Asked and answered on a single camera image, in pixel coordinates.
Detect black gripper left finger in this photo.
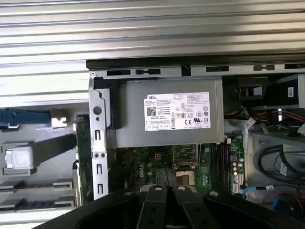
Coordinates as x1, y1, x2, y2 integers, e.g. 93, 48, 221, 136
30, 185, 169, 229

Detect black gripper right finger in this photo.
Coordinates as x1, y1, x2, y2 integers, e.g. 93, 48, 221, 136
172, 185, 305, 229

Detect black RAM slot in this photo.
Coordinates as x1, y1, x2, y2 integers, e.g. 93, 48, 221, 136
209, 143, 216, 194
220, 143, 226, 194
225, 143, 231, 194
215, 143, 221, 194

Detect CPU socket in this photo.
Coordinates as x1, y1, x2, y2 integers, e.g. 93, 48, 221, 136
175, 170, 196, 186

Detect green motherboard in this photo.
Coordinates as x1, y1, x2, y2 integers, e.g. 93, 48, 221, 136
114, 133, 246, 198

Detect green graphics card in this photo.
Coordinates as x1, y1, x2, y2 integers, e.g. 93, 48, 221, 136
76, 114, 92, 206

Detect grey power supply unit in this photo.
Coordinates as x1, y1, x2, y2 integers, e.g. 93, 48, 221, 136
107, 78, 224, 147

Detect grey parts rack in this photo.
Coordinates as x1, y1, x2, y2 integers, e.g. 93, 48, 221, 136
0, 107, 81, 213

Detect black and grey PC case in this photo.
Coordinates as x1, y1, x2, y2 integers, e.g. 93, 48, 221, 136
85, 58, 305, 215

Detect blue disk carrier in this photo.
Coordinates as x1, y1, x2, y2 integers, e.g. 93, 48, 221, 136
0, 108, 52, 131

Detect metal socket cover frame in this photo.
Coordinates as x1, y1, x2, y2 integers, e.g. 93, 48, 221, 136
173, 144, 198, 167

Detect light blue data cable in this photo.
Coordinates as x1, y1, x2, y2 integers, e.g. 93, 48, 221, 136
238, 185, 275, 194

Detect black data cables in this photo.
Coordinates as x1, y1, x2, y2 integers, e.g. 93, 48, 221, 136
258, 143, 305, 184

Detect orange yellow power wires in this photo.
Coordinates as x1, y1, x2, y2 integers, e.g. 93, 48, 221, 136
224, 107, 305, 126

